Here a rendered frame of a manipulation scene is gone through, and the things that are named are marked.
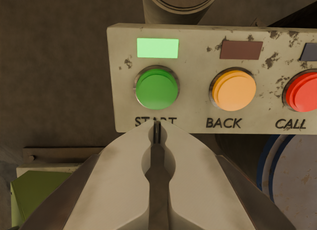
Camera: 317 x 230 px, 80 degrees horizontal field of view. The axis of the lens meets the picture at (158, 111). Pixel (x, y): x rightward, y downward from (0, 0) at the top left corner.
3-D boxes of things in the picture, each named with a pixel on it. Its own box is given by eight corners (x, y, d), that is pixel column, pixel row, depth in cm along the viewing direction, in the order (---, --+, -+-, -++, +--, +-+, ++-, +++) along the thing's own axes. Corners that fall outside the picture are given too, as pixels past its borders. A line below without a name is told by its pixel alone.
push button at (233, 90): (213, 67, 19) (218, 72, 17) (253, 68, 19) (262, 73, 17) (207, 104, 21) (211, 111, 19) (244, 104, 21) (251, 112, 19)
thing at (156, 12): (148, 28, 75) (138, -93, 24) (178, 29, 75) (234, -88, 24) (147, 60, 77) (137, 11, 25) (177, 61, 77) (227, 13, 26)
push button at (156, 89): (136, 65, 18) (134, 70, 17) (177, 66, 19) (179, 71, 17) (137, 102, 20) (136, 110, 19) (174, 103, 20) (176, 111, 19)
